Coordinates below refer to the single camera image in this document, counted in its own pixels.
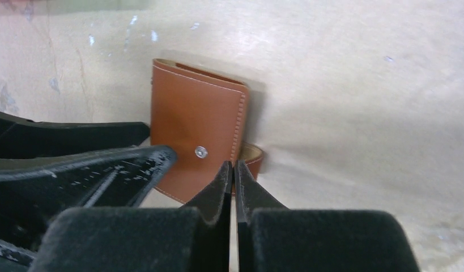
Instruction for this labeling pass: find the brown leather card holder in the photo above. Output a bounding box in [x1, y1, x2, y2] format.
[150, 58, 264, 203]

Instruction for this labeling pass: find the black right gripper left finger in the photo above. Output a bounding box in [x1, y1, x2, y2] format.
[183, 161, 233, 271]

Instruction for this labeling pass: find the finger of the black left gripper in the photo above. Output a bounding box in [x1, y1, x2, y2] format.
[0, 112, 150, 159]
[0, 145, 177, 250]

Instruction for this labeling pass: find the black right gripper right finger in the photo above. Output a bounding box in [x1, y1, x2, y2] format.
[235, 160, 287, 271]

